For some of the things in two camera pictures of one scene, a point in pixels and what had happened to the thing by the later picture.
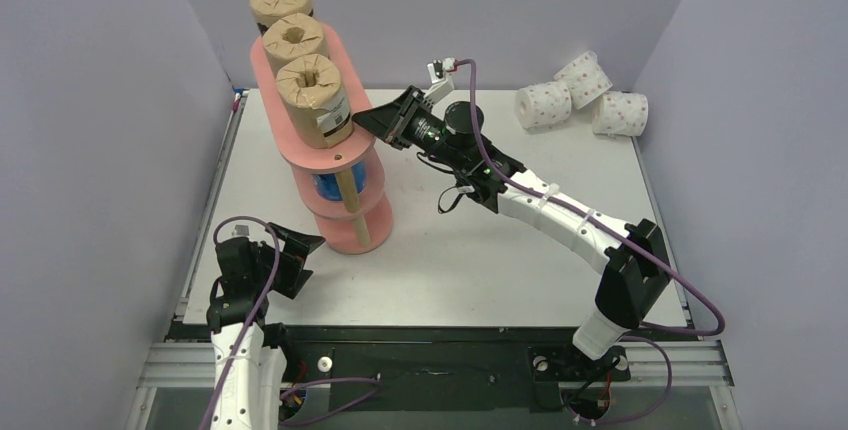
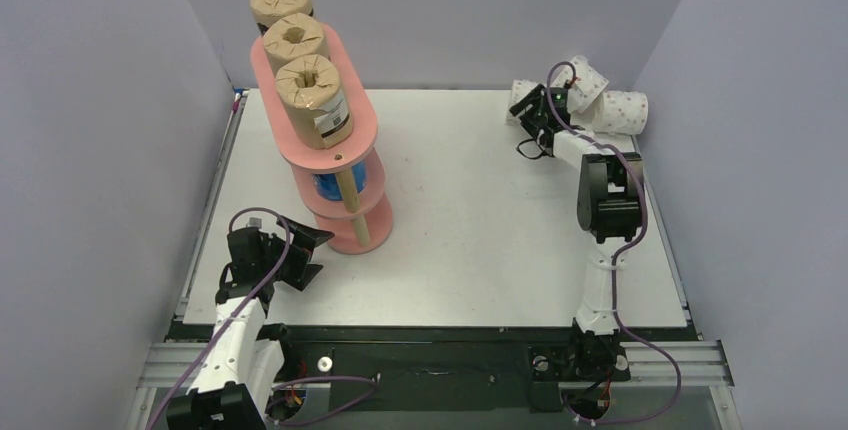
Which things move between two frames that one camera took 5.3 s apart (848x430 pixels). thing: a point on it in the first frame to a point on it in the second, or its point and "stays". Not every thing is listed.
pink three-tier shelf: x=343 y=185 stays
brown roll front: x=296 y=34 stays
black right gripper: x=404 y=118 to x=530 y=114
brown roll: x=317 y=99 stays
